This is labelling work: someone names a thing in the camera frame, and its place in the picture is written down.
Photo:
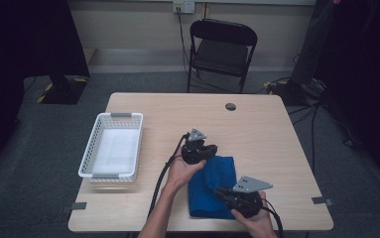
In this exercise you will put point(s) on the grey table grommet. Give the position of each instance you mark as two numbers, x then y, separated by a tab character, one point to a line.
230	106

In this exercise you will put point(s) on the blue t-shirt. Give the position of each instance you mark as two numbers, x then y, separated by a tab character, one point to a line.
210	191

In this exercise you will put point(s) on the white wall socket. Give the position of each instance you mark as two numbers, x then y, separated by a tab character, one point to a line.
184	6

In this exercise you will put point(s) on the person's right hand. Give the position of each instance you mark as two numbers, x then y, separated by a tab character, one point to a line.
258	224

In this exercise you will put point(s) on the white plastic basket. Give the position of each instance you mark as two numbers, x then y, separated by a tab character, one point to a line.
91	155

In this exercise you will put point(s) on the dark curtain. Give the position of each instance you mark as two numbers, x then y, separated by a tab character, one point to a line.
366	66

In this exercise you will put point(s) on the black folding chair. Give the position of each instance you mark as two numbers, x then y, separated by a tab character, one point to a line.
222	54

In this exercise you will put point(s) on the grey tape strip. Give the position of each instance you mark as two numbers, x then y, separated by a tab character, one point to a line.
321	200
76	206

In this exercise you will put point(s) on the person's left hand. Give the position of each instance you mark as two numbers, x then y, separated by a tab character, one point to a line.
182	173

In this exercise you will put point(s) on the black curtain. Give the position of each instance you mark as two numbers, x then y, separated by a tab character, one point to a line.
19	59

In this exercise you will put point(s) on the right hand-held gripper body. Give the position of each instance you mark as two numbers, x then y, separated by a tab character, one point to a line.
247	201

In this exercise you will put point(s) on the black yellow-striped stand base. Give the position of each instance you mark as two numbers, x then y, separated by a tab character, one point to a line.
63	92

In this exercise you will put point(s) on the grey stand cover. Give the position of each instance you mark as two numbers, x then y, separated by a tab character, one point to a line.
313	46

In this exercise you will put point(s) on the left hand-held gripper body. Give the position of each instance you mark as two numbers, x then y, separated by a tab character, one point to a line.
194	153

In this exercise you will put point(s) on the black floor stand base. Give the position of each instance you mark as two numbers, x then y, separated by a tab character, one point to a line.
293	92

